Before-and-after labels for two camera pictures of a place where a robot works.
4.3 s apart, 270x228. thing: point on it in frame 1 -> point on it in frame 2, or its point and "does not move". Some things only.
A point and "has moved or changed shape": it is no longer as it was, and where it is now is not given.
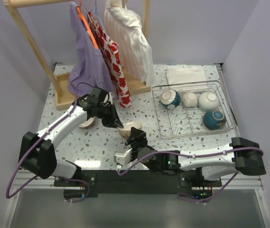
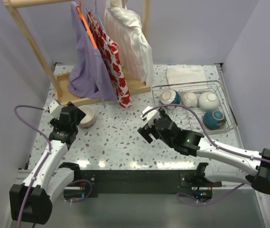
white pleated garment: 123,27 does not move
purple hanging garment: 88,69 does not move
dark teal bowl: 214,119 does not move
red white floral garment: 110,51 does not move
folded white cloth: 186,78 does not move
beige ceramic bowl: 125,132 has moved or changed shape
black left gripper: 107,114 -> 75,113
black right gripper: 136,136 -> 144,131
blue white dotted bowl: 170,99 does not move
